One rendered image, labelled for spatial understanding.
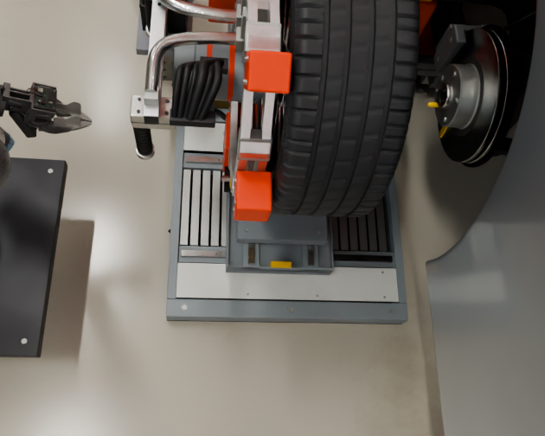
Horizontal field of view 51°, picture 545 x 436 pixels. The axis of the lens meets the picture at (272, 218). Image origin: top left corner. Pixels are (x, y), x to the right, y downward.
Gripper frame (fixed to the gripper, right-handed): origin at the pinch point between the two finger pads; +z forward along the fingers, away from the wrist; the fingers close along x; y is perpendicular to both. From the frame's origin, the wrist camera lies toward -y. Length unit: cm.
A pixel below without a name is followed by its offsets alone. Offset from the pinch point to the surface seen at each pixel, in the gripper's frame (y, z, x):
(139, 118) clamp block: 29.4, 2.7, -13.9
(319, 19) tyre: 63, 23, -7
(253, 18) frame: 55, 15, -4
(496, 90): 66, 70, -11
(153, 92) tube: 36.2, 3.0, -11.9
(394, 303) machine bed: -18, 115, -37
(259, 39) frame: 55, 16, -8
